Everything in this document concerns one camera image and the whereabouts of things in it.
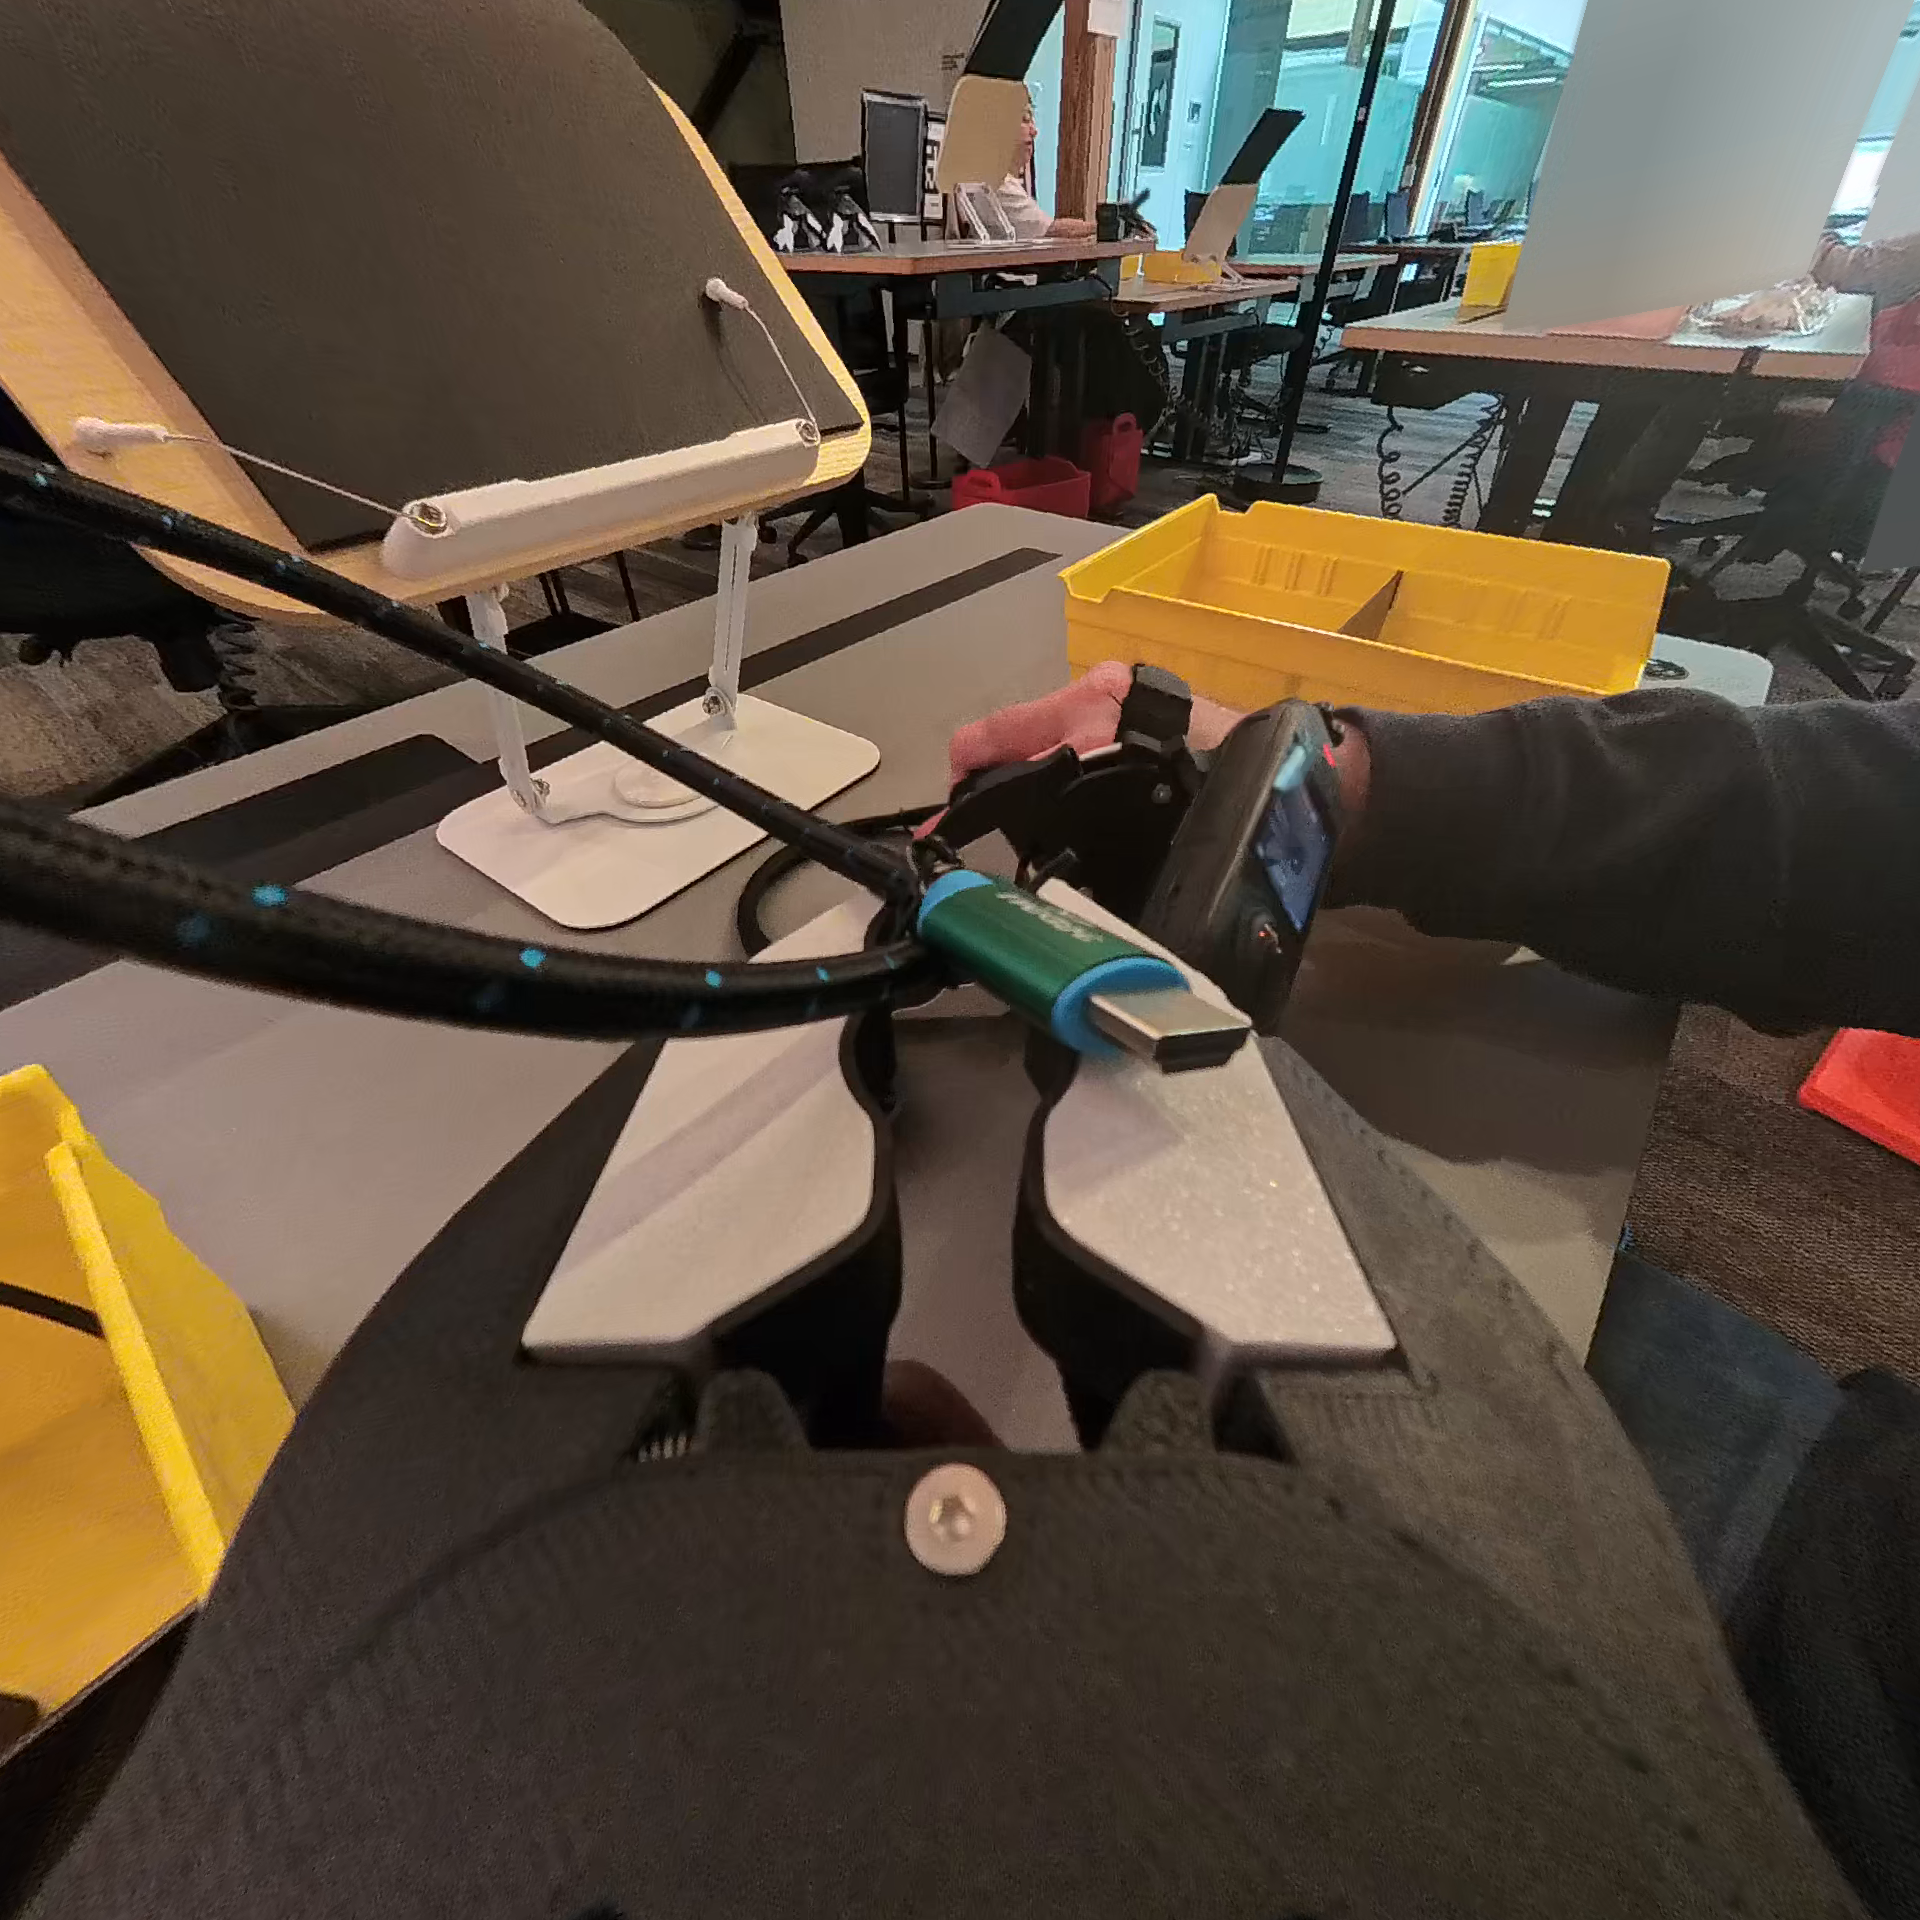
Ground clear plastic bag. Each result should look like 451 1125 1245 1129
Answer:
1687 281 1840 340

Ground wood-top background desk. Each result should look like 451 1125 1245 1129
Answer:
1339 291 1878 558
772 231 1158 498

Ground yellow plastic bin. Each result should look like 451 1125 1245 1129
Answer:
1058 491 1675 720
0 1061 296 1720

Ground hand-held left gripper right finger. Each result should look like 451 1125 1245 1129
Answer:
1017 878 1401 1446

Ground person's right forearm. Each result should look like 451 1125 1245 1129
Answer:
1326 686 1920 1039

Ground braided HDMI cable green plugs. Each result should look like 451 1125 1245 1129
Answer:
0 445 1256 1076

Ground red floor bin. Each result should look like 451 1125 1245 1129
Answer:
952 455 1092 519

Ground wooden book stand white base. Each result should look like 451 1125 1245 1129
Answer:
0 0 883 932

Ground background board stand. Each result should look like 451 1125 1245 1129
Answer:
937 0 1060 228

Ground person's dark hoodie torso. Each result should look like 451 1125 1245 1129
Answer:
1724 1367 1920 1920

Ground black computer monitor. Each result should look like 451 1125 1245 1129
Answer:
859 90 932 228

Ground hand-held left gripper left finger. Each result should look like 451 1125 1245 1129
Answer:
522 899 921 1446

